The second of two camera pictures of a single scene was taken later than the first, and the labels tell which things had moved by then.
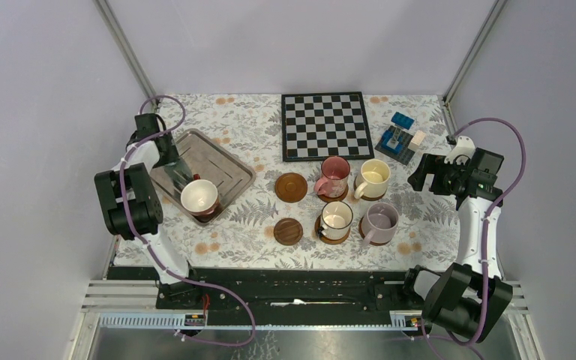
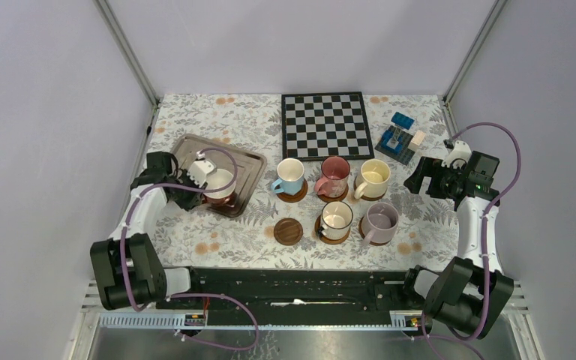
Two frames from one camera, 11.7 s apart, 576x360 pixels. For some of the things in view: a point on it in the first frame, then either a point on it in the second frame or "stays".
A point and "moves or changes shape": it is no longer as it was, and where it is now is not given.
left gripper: (172, 155) -> (194, 199)
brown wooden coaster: (338, 199) stays
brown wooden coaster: (361, 229) stays
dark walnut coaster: (288, 231) stays
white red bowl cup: (199, 197) moves or changes shape
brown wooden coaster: (368, 198) stays
